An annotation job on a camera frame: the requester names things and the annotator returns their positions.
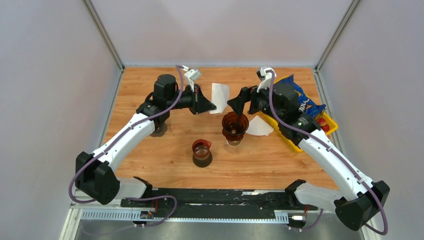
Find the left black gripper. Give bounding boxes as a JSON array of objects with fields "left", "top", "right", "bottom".
[{"left": 166, "top": 84, "right": 217, "bottom": 115}]

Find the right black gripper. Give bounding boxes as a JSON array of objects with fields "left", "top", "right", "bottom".
[{"left": 226, "top": 79, "right": 283, "bottom": 123}]

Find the amber coffee dripper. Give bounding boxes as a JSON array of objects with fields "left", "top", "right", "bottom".
[{"left": 221, "top": 111, "right": 249, "bottom": 141}]

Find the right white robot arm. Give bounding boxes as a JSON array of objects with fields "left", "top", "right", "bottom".
[{"left": 227, "top": 83, "right": 390, "bottom": 235}]

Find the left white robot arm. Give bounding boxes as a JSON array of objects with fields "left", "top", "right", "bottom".
[{"left": 72, "top": 74, "right": 217, "bottom": 207}]

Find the grey smoky coffee dripper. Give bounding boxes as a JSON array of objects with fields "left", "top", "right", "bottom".
[{"left": 150, "top": 122, "right": 168, "bottom": 137}]

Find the clear glass server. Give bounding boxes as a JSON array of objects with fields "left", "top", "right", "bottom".
[{"left": 227, "top": 139, "right": 241, "bottom": 146}]

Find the brown glass carafe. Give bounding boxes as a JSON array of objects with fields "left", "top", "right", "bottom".
[{"left": 192, "top": 139, "right": 213, "bottom": 168}]

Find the blue chips bag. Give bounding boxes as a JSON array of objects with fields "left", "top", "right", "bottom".
[{"left": 276, "top": 74, "right": 327, "bottom": 119}]

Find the red strawberries cluster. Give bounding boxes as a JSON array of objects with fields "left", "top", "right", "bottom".
[{"left": 318, "top": 117, "right": 330, "bottom": 132}]

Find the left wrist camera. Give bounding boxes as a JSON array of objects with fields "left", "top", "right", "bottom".
[{"left": 182, "top": 65, "right": 202, "bottom": 92}]

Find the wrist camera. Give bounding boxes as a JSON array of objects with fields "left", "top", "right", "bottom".
[
  {"left": 182, "top": 65, "right": 202, "bottom": 92},
  {"left": 256, "top": 66, "right": 277, "bottom": 93}
]

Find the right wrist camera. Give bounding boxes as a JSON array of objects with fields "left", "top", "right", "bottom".
[{"left": 256, "top": 66, "right": 277, "bottom": 93}]

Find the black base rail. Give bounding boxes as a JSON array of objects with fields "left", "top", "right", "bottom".
[{"left": 120, "top": 188, "right": 306, "bottom": 220}]

